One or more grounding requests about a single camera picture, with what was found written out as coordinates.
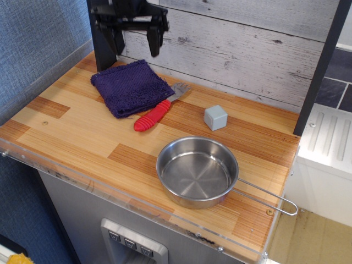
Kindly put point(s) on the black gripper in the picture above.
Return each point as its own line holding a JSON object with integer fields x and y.
{"x": 116, "y": 16}

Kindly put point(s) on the purple cloth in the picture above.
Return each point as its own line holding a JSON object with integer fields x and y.
{"x": 130, "y": 89}

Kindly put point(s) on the red handled metal fork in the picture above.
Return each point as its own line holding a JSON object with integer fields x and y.
{"x": 148, "y": 120}

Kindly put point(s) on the clear acrylic table edge guard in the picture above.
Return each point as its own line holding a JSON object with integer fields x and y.
{"x": 188, "y": 234}

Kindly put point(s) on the grey cube block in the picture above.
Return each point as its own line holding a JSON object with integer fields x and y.
{"x": 215, "y": 117}

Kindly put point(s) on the silver dispenser button panel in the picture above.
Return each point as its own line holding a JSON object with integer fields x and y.
{"x": 127, "y": 246}

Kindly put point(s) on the white grooved sink drainboard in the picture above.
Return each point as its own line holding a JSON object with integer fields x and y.
{"x": 326, "y": 141}

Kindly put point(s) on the yellow object bottom left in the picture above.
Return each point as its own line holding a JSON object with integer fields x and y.
{"x": 19, "y": 259}

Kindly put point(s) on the black left post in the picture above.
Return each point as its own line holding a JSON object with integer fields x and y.
{"x": 105, "y": 57}

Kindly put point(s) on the black post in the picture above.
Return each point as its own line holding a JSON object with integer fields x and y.
{"x": 326, "y": 55}
{"x": 105, "y": 57}

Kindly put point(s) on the steel pan with wire handle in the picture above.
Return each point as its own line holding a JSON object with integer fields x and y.
{"x": 198, "y": 172}

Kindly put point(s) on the black right post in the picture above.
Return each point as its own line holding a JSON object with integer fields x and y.
{"x": 326, "y": 55}

